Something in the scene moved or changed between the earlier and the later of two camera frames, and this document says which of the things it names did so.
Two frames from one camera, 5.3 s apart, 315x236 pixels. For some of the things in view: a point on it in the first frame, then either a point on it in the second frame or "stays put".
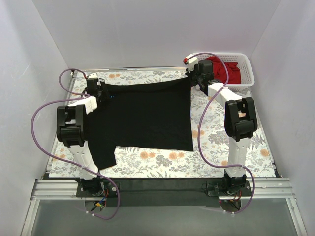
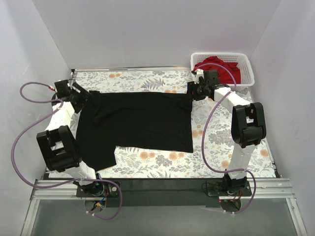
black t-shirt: (154, 115) stays put
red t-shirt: (220, 73) stays put
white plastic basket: (246, 77) stays put
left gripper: (102, 91) to (82, 93)
